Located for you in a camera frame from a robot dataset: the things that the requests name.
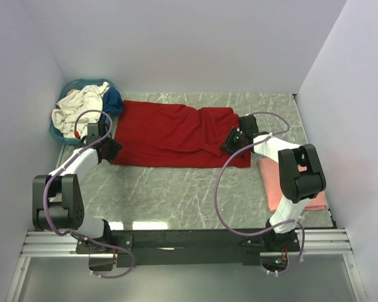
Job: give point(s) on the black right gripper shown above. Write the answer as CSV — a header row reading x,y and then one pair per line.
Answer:
x,y
227,143

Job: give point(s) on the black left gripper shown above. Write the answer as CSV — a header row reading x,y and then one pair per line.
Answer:
x,y
116,146

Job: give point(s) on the red t shirt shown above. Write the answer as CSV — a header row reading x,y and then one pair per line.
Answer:
x,y
173,135

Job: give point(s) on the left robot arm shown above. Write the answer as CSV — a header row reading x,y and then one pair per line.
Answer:
x,y
57,202

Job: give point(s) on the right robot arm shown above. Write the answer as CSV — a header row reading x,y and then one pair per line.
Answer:
x,y
301,178

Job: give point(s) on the folded pink t shirt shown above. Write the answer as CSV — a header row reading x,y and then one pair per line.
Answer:
x,y
270,174

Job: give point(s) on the blue t shirt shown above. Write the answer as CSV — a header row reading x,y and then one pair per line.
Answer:
x,y
112,103

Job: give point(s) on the cream white t shirt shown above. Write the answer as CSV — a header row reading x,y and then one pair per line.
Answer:
x,y
89,97

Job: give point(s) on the teal laundry basket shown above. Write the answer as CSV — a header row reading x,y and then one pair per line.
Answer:
x,y
76,84

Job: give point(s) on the black base beam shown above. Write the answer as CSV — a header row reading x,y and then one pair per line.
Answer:
x,y
178,247

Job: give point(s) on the aluminium rail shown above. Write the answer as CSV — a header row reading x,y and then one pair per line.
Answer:
x,y
48,244

